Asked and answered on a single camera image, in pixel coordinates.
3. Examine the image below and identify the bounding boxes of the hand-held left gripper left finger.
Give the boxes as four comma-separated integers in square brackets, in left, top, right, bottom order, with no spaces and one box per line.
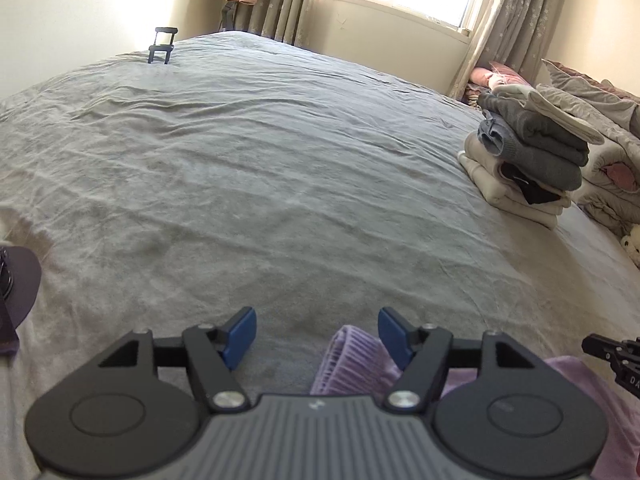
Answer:
[97,306,258,416]

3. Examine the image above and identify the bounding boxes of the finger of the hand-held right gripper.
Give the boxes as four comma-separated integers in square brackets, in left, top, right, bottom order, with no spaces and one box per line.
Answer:
[581,333,625,362]

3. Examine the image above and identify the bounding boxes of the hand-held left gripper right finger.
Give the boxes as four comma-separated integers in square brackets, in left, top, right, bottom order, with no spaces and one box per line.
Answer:
[378,306,539,416]

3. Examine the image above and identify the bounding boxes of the lavender pants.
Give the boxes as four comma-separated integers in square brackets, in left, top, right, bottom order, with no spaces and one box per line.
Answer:
[309,324,640,480]

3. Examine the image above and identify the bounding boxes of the stack of folded clothes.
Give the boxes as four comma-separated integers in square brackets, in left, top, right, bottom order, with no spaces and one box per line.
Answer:
[457,83,607,231]

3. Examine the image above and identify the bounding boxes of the white plush toy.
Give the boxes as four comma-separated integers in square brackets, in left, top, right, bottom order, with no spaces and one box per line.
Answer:
[620,224,640,257]

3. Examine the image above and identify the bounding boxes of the grey bed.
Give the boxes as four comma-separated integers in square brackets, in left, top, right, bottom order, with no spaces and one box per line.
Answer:
[0,30,640,480]

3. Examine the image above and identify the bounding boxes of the folded grey duvet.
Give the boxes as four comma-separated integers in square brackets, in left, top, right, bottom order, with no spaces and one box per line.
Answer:
[541,58,640,235]

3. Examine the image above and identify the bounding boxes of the pink pillow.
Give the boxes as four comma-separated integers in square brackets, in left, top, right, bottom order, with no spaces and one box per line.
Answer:
[466,61,532,104]

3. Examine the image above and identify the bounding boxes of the black phone stand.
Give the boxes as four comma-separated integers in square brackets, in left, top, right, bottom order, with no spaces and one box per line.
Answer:
[148,26,179,65]

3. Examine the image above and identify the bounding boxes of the black bag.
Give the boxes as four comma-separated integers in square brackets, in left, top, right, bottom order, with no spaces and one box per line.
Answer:
[218,0,237,34]

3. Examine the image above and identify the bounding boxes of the grey star-patterned curtain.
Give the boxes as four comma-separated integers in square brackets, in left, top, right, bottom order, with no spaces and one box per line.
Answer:
[246,0,314,50]
[446,0,547,99]

